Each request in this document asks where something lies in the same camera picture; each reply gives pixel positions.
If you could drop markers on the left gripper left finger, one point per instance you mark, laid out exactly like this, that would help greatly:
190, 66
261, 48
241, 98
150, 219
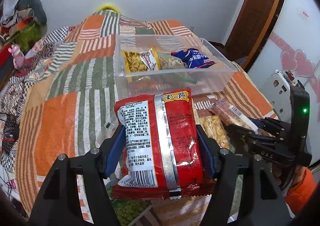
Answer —
74, 192

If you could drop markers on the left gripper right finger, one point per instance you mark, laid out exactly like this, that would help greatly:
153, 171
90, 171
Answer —
245, 192

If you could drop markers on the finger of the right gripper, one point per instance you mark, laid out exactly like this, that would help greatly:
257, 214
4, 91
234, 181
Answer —
236, 131
274, 127

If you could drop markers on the clear caramel puffed-rice pack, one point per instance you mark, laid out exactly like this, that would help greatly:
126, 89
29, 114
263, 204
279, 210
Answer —
213, 128

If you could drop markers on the red noodle snack bag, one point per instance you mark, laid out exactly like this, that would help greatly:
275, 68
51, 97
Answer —
162, 157

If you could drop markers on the clear green-edged pastry bag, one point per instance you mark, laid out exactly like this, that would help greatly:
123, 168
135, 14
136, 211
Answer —
169, 62

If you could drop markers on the yellow white snack stick bag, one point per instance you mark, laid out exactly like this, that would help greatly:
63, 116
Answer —
145, 61

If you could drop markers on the hand in orange sleeve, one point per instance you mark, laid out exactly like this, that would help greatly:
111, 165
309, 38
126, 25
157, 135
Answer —
286, 177

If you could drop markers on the beige wafer biscuit pack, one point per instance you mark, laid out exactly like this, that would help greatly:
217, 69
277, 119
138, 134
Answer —
230, 114

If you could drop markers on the white fridge with stickers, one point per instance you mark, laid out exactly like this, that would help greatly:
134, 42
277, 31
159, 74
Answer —
276, 90

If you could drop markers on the green pea snack bag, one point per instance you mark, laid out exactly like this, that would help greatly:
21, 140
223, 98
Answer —
127, 209

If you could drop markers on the blue biscuit bag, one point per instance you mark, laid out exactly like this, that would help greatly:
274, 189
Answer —
193, 58

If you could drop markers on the patchwork striped bedspread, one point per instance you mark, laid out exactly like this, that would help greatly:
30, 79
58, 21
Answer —
64, 101

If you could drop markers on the brown wooden door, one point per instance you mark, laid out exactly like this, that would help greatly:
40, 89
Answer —
252, 27

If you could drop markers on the clear plastic storage bin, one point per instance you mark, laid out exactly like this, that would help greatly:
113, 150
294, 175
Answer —
212, 79

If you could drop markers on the pink plush toy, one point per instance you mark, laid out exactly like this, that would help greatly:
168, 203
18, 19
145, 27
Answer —
17, 56

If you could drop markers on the pile of clothes and boxes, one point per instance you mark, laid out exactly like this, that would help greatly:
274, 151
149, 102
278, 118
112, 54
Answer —
24, 25

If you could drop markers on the yellow headboard hoop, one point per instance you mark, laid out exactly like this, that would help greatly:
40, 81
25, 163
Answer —
109, 6

